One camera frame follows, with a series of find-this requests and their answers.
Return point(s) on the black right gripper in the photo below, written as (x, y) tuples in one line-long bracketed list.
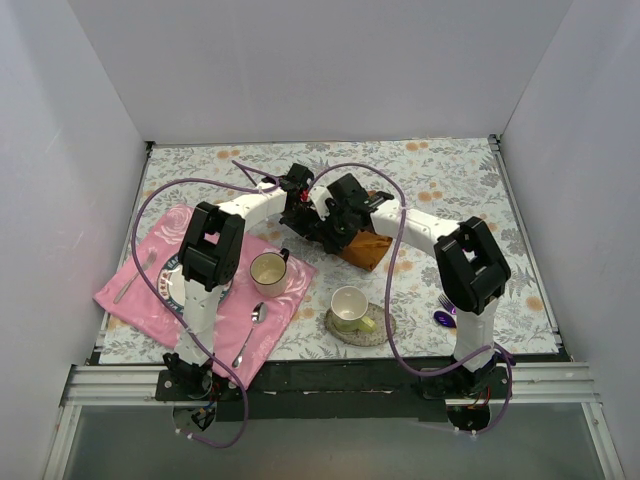
[(338, 232)]

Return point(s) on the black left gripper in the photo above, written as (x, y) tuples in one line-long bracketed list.
[(304, 219)]

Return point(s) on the orange-brown cloth napkin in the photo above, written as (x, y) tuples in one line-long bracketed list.
[(366, 250)]

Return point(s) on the purple fork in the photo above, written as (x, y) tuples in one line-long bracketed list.
[(447, 304)]

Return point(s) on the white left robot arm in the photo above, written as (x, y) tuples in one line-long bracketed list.
[(210, 255)]

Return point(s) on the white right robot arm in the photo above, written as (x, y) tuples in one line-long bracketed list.
[(473, 271)]

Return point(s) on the pale green teacup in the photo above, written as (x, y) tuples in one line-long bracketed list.
[(349, 307)]

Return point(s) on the woven round saucer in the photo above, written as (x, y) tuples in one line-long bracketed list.
[(359, 338)]

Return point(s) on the silver spoon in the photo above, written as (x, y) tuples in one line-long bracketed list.
[(258, 316)]

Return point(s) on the floral patterned tablecloth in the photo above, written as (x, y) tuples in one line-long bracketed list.
[(448, 178)]

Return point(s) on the purple spoon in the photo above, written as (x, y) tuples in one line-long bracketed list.
[(444, 319)]

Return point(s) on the white plate green rim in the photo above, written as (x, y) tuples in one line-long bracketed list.
[(170, 284)]

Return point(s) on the silver fork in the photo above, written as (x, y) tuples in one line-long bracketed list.
[(144, 266)]

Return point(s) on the pink floral placemat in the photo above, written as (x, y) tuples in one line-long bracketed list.
[(144, 311)]

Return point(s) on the cream mug black handle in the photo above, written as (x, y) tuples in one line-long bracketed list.
[(269, 274)]

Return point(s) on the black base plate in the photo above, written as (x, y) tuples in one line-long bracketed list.
[(407, 402)]

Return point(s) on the aluminium frame rail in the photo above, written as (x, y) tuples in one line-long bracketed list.
[(535, 382)]

